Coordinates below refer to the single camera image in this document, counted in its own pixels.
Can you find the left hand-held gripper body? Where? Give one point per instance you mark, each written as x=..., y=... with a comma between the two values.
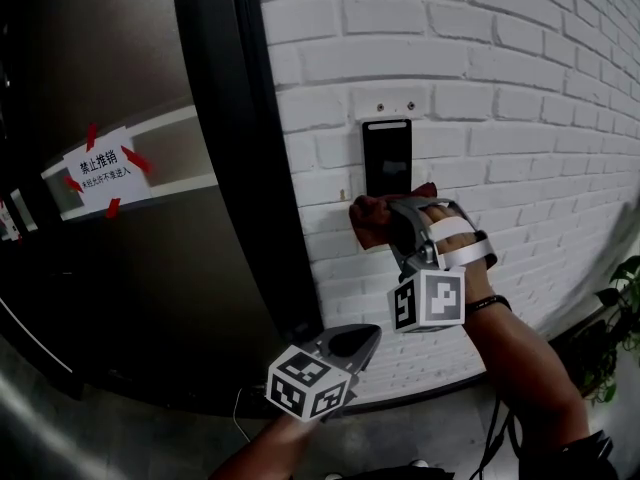
x=307, y=383

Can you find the green potted plant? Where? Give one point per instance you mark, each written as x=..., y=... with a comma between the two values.
x=612, y=328

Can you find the dark glass door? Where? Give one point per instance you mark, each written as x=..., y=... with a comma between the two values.
x=125, y=268

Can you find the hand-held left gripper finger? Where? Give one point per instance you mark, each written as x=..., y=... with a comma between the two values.
x=352, y=340

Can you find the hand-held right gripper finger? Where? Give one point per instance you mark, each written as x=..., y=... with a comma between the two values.
x=400, y=233

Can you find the white frosted door band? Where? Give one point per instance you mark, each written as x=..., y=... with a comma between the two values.
x=175, y=133

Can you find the black door frame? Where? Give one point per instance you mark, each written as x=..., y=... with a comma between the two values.
x=250, y=143

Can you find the dark red cloth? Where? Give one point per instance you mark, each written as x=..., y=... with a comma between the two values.
x=370, y=218

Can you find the black keypad device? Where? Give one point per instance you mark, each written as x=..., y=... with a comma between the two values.
x=387, y=148

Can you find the person's left forearm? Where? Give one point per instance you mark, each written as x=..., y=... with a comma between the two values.
x=265, y=450

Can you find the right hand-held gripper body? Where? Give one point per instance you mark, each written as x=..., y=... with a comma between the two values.
x=440, y=298

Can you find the red tape strip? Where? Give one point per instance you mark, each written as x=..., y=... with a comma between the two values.
x=91, y=137
x=113, y=208
x=136, y=159
x=73, y=184

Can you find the black sleeve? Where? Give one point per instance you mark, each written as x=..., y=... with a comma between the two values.
x=585, y=458

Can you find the black wristband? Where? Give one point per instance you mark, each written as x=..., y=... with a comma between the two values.
x=487, y=303

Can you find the small white paper sign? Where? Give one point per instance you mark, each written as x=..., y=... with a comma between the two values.
x=15, y=218

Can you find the person's right forearm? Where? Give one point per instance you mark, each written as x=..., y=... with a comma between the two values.
x=520, y=363

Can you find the person's right hand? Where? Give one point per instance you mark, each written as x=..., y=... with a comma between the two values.
x=457, y=242

